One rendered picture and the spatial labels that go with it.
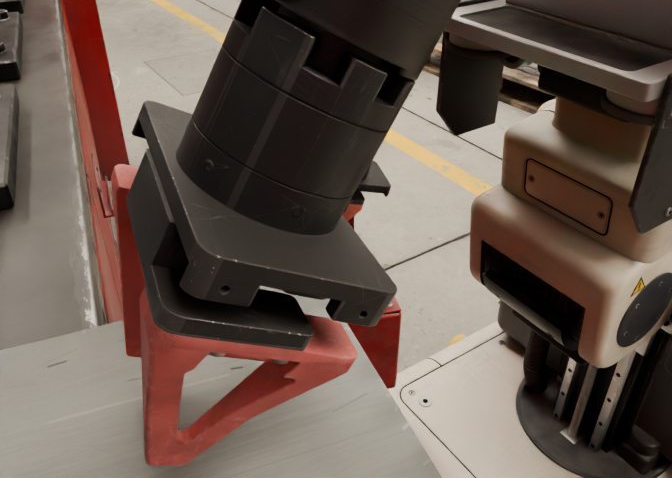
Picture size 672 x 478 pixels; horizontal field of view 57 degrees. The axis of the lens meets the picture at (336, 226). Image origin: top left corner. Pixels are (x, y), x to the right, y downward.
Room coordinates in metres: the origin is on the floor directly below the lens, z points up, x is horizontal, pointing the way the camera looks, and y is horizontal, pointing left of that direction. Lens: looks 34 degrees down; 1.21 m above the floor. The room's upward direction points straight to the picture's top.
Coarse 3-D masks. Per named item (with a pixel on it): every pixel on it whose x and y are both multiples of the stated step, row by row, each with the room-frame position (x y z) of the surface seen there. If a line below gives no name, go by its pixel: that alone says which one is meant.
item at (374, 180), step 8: (368, 168) 0.62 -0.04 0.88; (376, 168) 0.66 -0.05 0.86; (368, 176) 0.63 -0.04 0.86; (376, 176) 0.63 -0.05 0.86; (384, 176) 0.64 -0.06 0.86; (360, 184) 0.61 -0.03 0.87; (368, 184) 0.61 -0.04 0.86; (376, 184) 0.61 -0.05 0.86; (384, 184) 0.62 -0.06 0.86; (376, 192) 0.62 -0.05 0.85; (384, 192) 0.62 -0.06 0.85
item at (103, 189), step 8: (96, 168) 1.13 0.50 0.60; (96, 176) 1.07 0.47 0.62; (96, 184) 1.03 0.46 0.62; (104, 184) 1.15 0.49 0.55; (104, 192) 1.12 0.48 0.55; (104, 200) 1.08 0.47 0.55; (104, 208) 1.04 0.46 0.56; (112, 208) 1.03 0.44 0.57; (104, 216) 1.02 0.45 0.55; (112, 216) 1.03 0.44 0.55
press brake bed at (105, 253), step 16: (64, 16) 1.78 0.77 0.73; (64, 32) 1.42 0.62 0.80; (80, 80) 1.92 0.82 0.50; (80, 96) 1.41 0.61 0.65; (80, 112) 1.15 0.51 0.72; (80, 128) 0.98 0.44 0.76; (80, 144) 0.86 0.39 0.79; (96, 160) 1.46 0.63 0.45; (96, 192) 0.96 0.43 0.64; (96, 208) 0.82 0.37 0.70; (96, 224) 0.71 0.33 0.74; (96, 240) 0.64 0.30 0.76; (112, 240) 1.19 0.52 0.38; (96, 256) 0.57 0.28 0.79; (112, 256) 0.97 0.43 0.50; (96, 272) 0.51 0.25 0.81; (112, 272) 0.82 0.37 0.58; (112, 288) 0.70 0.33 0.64; (112, 304) 0.61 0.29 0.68; (112, 320) 0.54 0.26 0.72
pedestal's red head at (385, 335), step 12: (396, 300) 0.51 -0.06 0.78; (384, 312) 0.49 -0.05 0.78; (396, 312) 0.49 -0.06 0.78; (348, 324) 0.48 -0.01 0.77; (384, 324) 0.49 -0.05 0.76; (396, 324) 0.49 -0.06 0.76; (360, 336) 0.48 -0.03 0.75; (372, 336) 0.48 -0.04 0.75; (384, 336) 0.49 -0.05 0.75; (396, 336) 0.49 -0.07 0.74; (372, 348) 0.48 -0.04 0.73; (384, 348) 0.49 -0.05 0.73; (396, 348) 0.49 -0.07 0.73; (372, 360) 0.48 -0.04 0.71; (384, 360) 0.49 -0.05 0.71; (396, 360) 0.49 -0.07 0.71; (384, 372) 0.49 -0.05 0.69; (396, 372) 0.49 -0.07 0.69
